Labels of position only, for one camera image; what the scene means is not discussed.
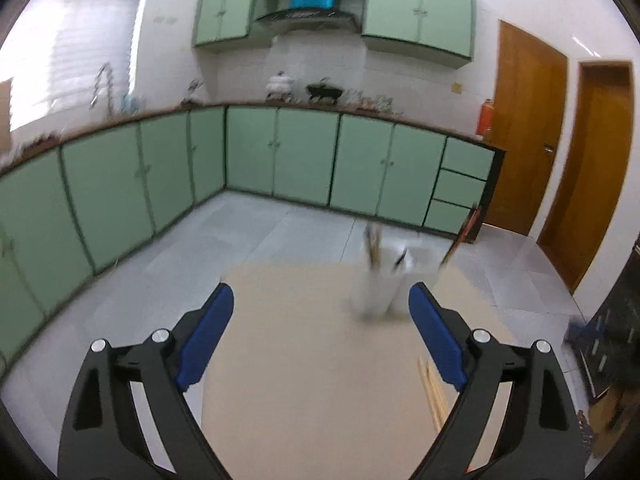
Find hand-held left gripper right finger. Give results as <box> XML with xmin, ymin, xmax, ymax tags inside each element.
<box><xmin>408</xmin><ymin>281</ymin><xmax>587</xmax><ymax>480</ymax></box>

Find white window blinds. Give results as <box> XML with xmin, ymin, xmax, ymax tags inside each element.
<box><xmin>0</xmin><ymin>0</ymin><xmax>156</xmax><ymax>136</ymax></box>

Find red fire extinguisher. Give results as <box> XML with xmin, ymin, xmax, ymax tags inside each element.
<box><xmin>477</xmin><ymin>99</ymin><xmax>496</xmax><ymax>137</ymax></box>

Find large green wall cabinet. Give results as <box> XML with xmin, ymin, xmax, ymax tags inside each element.
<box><xmin>361</xmin><ymin>0</ymin><xmax>475</xmax><ymax>68</ymax></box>

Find metal kitchen faucet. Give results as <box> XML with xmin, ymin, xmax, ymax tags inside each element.
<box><xmin>90</xmin><ymin>63</ymin><xmax>117</xmax><ymax>111</ymax></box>

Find green base cabinets under window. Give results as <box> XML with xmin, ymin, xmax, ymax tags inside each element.
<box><xmin>0</xmin><ymin>105</ymin><xmax>227</xmax><ymax>376</ymax></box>

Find black range hood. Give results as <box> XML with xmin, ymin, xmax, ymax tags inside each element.
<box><xmin>252</xmin><ymin>8</ymin><xmax>360</xmax><ymax>36</ymax></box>

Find plain wooden door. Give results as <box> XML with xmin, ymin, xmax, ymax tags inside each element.
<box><xmin>537</xmin><ymin>60</ymin><xmax>636</xmax><ymax>293</ymax></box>

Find green drawer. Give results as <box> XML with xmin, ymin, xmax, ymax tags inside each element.
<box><xmin>425</xmin><ymin>199</ymin><xmax>481</xmax><ymax>233</ymax></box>
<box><xmin>434</xmin><ymin>170</ymin><xmax>488</xmax><ymax>210</ymax></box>
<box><xmin>442</xmin><ymin>136</ymin><xmax>496</xmax><ymax>181</ymax></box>

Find black wok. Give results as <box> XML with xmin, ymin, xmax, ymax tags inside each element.
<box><xmin>306</xmin><ymin>80</ymin><xmax>345</xmax><ymax>106</ymax></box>

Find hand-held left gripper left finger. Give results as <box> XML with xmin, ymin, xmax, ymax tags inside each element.
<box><xmin>57</xmin><ymin>282</ymin><xmax>235</xmax><ymax>480</ymax></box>

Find beige tablecloth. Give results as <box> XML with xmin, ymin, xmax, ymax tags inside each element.
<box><xmin>197</xmin><ymin>260</ymin><xmax>516</xmax><ymax>480</ymax></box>

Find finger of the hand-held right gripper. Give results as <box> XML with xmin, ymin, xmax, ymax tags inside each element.
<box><xmin>567</xmin><ymin>317</ymin><xmax>603</xmax><ymax>343</ymax></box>

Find bundle of chopsticks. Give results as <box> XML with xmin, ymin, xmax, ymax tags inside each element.
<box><xmin>416</xmin><ymin>357</ymin><xmax>453</xmax><ymax>433</ymax></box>

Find patterned plastic stool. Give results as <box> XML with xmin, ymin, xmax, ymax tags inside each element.
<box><xmin>575</xmin><ymin>407</ymin><xmax>598</xmax><ymax>458</ymax></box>

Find green corner wall cabinet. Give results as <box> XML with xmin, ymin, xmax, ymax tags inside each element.
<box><xmin>192</xmin><ymin>0</ymin><xmax>261</xmax><ymax>48</ymax></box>

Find cardboard box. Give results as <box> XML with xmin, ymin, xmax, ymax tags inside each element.
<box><xmin>592</xmin><ymin>385</ymin><xmax>636</xmax><ymax>436</ymax></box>

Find black glass-front cabinet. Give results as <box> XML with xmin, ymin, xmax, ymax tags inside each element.
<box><xmin>582</xmin><ymin>245</ymin><xmax>640</xmax><ymax>371</ymax></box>

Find dark wooden countertop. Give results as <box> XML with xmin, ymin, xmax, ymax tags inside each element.
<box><xmin>0</xmin><ymin>101</ymin><xmax>507</xmax><ymax>171</ymax></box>

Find green base cabinets under stove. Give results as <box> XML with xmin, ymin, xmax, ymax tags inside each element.
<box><xmin>224</xmin><ymin>105</ymin><xmax>448</xmax><ymax>223</ymax></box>

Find wooden door with handle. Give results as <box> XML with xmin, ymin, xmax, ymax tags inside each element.
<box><xmin>477</xmin><ymin>19</ymin><xmax>569</xmax><ymax>237</ymax></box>

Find white two-compartment utensil holder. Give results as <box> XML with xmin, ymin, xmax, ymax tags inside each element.
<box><xmin>350</xmin><ymin>242</ymin><xmax>416</xmax><ymax>317</ymax></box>

